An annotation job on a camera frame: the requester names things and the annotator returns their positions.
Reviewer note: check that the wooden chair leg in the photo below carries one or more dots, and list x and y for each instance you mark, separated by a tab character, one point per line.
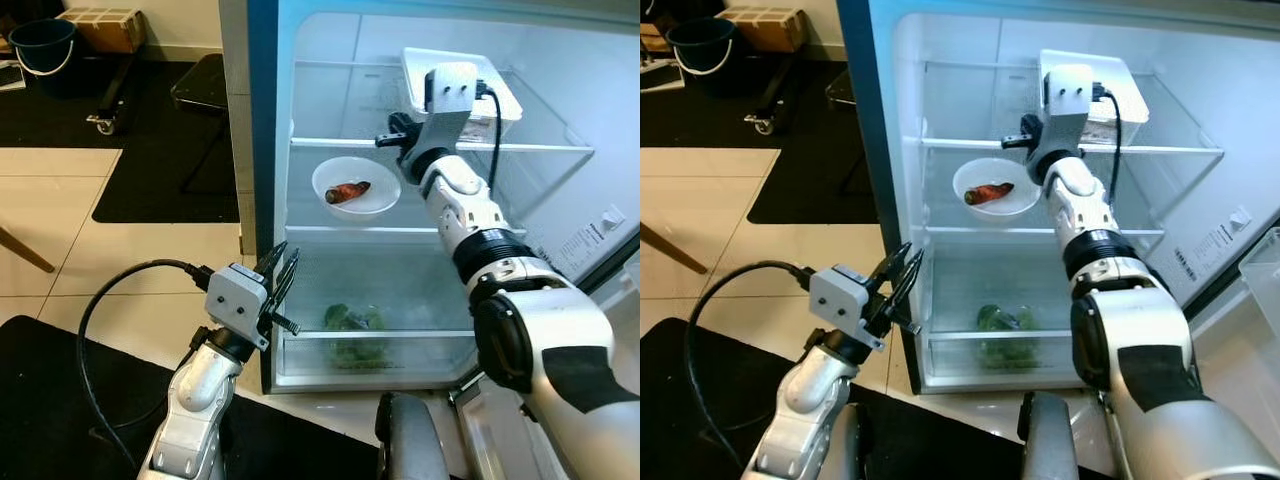
25	250
668	248

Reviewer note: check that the black metal stand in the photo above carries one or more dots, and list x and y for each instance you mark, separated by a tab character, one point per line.
200	85
840	85

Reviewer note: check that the brown cardboard box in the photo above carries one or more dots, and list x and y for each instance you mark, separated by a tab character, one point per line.
105	35
765	30

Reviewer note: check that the clear fridge door shelf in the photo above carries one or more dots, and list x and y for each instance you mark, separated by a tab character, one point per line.
1262	265

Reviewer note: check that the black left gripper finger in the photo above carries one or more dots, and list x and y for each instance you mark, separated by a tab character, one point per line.
907	278
270	262
287	277
890	262

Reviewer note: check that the white fridge thermostat dial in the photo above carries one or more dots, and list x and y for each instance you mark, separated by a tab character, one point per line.
1240	218
612	218

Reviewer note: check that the black carpet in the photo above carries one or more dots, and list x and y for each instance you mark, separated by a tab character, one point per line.
150	170
810	180

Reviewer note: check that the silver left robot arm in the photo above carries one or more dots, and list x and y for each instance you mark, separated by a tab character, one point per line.
800	400
195	400

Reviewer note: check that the glass fridge shelf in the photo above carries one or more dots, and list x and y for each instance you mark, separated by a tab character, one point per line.
970	232
960	143
330	232
340	143

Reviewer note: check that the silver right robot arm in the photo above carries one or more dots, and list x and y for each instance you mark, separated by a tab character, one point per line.
1150	350
560	350

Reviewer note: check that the black wheeled dolly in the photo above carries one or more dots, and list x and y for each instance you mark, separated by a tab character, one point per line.
775	100
110	105

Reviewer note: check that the black floor mat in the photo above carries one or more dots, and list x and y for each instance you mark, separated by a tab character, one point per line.
60	400
660	420

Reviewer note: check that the green leafy vegetables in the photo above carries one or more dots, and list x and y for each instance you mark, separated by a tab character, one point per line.
1005	325
355	325

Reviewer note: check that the reddish orange carrot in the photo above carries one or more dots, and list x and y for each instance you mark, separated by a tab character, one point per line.
348	192
988	193

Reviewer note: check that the grey robot leg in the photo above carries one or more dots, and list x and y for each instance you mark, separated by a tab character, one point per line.
1050	445
410	445

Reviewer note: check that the white bowl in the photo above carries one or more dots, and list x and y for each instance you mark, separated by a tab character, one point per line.
1020	200
380	195

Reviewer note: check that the steel fridge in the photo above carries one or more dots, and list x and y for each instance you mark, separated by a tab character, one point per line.
262	150
855	150

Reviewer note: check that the black bucket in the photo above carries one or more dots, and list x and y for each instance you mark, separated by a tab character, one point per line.
45	60
700	50

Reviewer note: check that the clear crisper drawer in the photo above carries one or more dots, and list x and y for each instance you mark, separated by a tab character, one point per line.
420	350
1040	355

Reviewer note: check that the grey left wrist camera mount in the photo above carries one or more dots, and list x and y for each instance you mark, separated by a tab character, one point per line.
842	300
238	298

